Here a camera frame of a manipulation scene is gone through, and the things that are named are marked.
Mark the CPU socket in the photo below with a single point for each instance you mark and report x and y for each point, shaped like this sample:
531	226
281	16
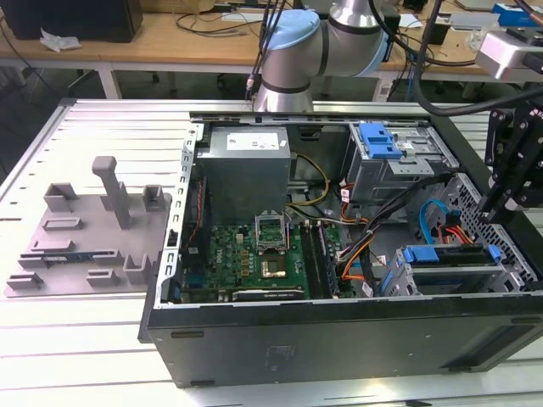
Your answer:
273	267

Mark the gray power supply unit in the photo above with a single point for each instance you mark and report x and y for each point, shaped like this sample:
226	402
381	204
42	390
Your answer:
242	178

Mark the clear plastic bags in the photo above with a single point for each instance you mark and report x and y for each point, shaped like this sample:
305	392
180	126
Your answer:
475	40

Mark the spare RAM stick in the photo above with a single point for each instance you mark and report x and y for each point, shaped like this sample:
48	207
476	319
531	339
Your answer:
68	258

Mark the installed RAM stick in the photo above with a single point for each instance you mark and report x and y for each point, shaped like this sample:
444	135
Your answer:
311	258
327	258

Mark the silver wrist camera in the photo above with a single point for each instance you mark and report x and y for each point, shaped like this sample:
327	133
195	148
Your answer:
505	55

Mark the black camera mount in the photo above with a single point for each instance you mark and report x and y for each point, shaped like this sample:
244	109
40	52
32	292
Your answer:
526	36

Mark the black graphics card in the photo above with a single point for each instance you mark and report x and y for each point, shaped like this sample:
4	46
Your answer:
271	295

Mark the gray metal drive cage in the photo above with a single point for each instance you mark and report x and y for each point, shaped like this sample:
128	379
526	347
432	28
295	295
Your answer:
382	182

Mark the small black box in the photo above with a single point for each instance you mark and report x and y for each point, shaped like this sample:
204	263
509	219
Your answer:
441	36

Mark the wooden desk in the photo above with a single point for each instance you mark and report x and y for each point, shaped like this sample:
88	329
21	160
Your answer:
456	44
169	46

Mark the crumpled white plastic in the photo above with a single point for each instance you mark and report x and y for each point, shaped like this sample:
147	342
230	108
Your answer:
59	42

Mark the empty blue disk carrier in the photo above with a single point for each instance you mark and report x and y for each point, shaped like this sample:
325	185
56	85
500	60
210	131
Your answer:
375	146

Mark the large black computer box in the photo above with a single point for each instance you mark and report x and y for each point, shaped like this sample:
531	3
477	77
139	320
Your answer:
63	17

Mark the gray parts rack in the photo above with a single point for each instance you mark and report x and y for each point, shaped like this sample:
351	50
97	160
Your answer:
97	237

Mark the black open PC case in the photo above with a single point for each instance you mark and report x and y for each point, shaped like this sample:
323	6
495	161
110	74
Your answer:
339	339

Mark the black case fan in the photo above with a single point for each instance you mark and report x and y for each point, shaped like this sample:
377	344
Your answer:
198	203

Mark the blue white carton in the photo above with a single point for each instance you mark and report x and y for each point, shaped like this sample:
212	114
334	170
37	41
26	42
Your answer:
509	15

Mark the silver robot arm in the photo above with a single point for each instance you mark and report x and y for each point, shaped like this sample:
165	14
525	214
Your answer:
292	55

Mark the green motherboard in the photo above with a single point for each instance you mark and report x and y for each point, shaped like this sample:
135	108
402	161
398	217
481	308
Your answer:
229	258

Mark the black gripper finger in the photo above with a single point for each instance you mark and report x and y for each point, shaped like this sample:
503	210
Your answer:
498	140
518	161

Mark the flat gray device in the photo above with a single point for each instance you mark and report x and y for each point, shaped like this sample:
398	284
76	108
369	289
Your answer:
466	20

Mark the metal disk bay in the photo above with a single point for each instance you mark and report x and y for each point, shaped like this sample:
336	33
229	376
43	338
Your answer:
511	280

